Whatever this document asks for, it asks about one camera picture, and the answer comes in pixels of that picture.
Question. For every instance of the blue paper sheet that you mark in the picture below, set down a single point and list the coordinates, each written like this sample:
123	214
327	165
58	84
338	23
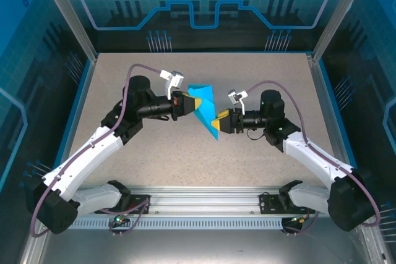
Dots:
205	103

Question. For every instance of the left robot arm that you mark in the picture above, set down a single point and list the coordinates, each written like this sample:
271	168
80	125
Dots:
92	146

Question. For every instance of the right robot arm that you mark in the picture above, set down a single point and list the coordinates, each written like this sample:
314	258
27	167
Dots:
309	155

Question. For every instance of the metal sheet panel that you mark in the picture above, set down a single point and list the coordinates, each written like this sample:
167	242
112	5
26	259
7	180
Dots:
198	245

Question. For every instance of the blue table side trim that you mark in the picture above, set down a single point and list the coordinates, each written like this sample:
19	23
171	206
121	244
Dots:
77	115

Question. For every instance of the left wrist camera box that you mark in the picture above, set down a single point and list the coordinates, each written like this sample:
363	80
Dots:
176	77

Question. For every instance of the aluminium side rail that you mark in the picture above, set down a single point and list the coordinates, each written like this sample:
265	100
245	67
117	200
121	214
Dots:
318	91

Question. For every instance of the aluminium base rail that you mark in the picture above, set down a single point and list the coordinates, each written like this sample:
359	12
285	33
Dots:
201	199

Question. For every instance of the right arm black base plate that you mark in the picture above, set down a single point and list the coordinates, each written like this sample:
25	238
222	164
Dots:
269	203

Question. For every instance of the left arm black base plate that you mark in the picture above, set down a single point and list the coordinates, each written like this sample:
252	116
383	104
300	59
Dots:
139	203

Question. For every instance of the aluminium frame post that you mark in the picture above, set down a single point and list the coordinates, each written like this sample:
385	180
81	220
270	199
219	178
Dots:
337	13
71	19

